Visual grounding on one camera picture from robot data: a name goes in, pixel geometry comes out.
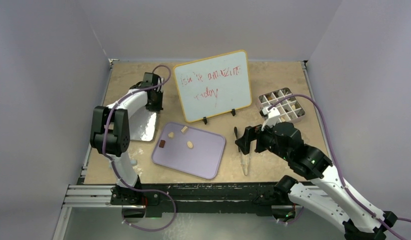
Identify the metal tweezers black tips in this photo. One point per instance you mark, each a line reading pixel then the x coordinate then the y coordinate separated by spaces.
pixel 244 158

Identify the beige square chocolate top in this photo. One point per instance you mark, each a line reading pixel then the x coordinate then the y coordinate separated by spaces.
pixel 184 129

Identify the brown rectangular chocolate bar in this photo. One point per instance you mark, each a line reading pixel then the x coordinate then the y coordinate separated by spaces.
pixel 162 143

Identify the lilac plastic tray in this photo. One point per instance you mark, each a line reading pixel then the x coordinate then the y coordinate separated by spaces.
pixel 203 160

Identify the silver metal box lid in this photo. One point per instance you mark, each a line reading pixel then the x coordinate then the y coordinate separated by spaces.
pixel 142 125

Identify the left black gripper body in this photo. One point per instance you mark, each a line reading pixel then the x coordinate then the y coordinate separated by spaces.
pixel 156 105

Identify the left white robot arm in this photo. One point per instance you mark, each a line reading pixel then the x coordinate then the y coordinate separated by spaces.
pixel 110 128

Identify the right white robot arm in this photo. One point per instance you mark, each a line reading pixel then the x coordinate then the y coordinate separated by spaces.
pixel 342 206

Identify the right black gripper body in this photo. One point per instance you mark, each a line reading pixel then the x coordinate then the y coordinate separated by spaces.
pixel 264 140

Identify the yellow framed whiteboard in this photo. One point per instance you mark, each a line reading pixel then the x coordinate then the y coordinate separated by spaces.
pixel 214 85

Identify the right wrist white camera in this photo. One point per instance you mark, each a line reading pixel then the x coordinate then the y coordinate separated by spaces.
pixel 271 117

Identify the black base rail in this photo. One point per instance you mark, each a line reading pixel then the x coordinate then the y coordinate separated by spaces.
pixel 263 199

